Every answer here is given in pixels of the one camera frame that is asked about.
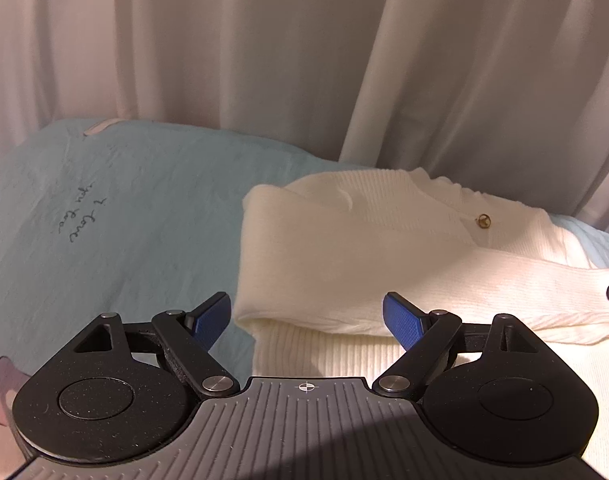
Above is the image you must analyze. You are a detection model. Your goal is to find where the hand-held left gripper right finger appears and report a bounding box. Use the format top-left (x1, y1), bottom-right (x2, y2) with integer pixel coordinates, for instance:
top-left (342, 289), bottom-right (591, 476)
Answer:
top-left (373, 292), bottom-right (533, 397)

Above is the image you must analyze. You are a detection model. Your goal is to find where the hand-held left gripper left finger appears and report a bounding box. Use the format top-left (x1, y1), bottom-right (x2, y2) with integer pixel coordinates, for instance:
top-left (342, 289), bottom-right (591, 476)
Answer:
top-left (72, 292), bottom-right (241, 397)

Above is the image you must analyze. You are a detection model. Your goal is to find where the white ribbed knit sweater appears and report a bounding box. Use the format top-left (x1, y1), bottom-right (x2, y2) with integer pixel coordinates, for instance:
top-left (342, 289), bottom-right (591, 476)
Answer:
top-left (233, 167), bottom-right (609, 476)

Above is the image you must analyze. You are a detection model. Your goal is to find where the light blue printed bedsheet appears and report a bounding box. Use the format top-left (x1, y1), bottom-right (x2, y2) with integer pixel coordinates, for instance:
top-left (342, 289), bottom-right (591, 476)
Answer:
top-left (0, 117), bottom-right (609, 466)

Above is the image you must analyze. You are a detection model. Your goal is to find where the white curtain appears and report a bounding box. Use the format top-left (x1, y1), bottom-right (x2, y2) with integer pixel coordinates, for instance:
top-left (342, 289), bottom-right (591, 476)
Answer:
top-left (0, 0), bottom-right (609, 237)

